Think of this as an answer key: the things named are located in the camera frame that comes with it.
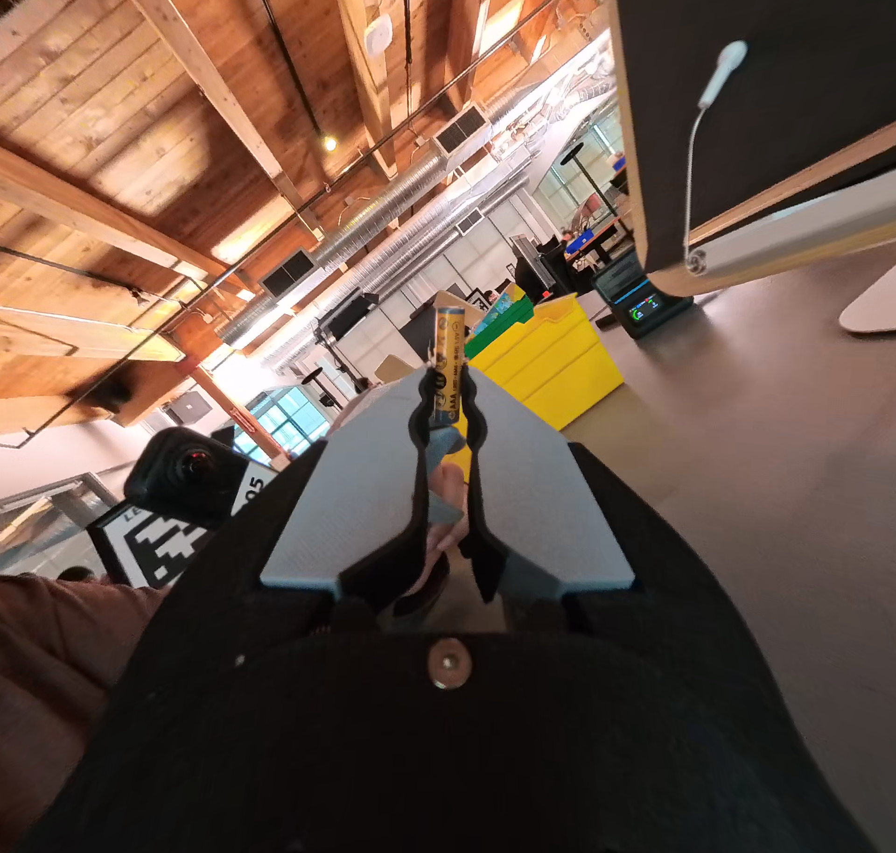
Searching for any green plastic bin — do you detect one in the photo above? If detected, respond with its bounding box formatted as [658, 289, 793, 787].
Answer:
[465, 297, 536, 360]

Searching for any duct vent grille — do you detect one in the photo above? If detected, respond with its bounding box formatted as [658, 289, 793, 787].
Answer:
[433, 102, 491, 157]
[259, 247, 316, 297]

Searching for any black softbox light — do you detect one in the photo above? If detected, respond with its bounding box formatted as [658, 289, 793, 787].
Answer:
[318, 293, 379, 339]

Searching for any black monitor screen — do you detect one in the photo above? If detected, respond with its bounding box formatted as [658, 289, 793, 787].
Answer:
[400, 304, 436, 360]

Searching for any person's brown sweater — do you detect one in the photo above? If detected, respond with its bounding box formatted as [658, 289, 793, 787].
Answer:
[0, 685, 102, 853]

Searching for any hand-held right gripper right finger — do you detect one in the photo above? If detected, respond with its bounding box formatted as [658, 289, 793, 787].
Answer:
[458, 366, 637, 603]

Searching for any black wooden book stand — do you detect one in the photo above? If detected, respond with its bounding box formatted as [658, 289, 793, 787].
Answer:
[609, 0, 896, 336]

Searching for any black power bank with display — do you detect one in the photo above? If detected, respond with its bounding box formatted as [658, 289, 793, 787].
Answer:
[591, 251, 694, 339]

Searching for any person's left hand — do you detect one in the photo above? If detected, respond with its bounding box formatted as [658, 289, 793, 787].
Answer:
[420, 462, 471, 595]

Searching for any dark office chair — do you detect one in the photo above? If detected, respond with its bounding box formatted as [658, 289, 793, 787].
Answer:
[514, 235, 571, 302]

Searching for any yellow plastic bin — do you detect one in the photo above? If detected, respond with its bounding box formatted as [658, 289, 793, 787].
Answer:
[448, 293, 625, 455]

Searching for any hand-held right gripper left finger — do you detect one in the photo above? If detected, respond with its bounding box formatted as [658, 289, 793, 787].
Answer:
[259, 366, 431, 616]

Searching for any yellow black battery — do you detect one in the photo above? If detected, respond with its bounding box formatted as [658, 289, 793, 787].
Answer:
[430, 304, 469, 428]

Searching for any black floor lamp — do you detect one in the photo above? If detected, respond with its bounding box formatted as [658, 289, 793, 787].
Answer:
[560, 143, 606, 238]
[300, 368, 340, 413]

